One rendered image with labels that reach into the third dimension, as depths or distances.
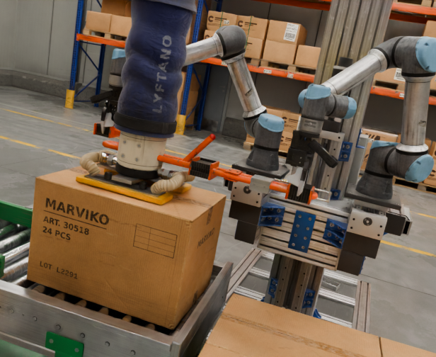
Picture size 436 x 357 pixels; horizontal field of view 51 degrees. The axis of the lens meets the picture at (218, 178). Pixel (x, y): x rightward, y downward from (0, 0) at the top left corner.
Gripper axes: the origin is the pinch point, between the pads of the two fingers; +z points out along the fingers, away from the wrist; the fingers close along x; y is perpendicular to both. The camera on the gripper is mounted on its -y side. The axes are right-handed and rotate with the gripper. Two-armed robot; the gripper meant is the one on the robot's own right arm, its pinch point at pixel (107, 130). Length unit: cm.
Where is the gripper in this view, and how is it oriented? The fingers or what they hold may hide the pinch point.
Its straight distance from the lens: 207.8
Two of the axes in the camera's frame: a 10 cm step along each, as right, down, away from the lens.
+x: 2.9, -1.7, 9.4
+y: 9.4, 2.4, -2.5
